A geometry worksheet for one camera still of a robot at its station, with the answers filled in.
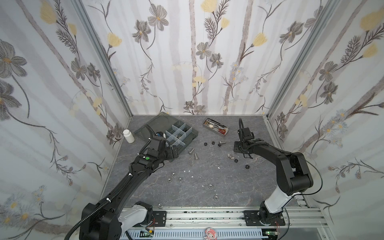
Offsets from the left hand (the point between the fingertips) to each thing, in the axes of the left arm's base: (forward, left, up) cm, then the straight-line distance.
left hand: (169, 146), depth 82 cm
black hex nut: (+12, -23, -17) cm, 31 cm away
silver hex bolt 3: (+12, -34, -16) cm, 39 cm away
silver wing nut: (0, -38, -15) cm, 41 cm away
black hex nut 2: (+12, -29, -16) cm, 35 cm away
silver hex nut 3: (-13, -6, -16) cm, 22 cm away
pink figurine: (-41, -21, -12) cm, 47 cm away
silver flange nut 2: (-24, -26, -15) cm, 38 cm away
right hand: (+7, -42, -9) cm, 44 cm away
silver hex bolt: (+6, -13, -16) cm, 22 cm away
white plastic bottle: (+15, +29, -11) cm, 35 cm away
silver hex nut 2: (-14, 0, -16) cm, 21 cm away
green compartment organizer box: (+20, -3, -15) cm, 25 cm away
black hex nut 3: (-6, -48, -15) cm, 51 cm away
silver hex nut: (-10, -2, -15) cm, 19 cm away
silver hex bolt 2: (+3, -16, -16) cm, 23 cm away
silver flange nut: (-18, -23, -15) cm, 33 cm away
